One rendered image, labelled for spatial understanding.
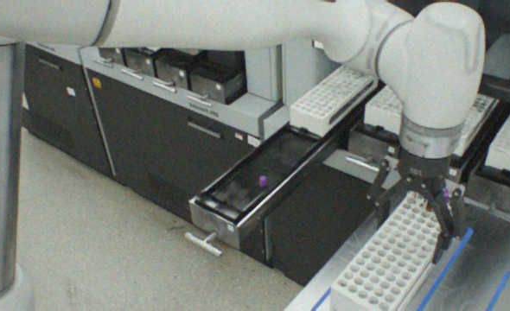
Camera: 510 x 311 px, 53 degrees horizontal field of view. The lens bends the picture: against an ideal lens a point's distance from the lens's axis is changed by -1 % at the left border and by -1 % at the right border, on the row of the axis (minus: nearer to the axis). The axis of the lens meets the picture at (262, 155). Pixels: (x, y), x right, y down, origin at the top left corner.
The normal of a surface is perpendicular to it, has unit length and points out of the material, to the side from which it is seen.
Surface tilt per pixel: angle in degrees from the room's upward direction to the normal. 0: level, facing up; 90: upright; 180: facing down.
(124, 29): 112
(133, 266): 0
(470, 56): 81
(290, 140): 0
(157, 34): 118
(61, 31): 125
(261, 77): 90
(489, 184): 90
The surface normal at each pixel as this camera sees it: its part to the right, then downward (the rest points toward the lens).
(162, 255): -0.04, -0.79
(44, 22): 0.26, 0.83
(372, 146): -0.60, 0.51
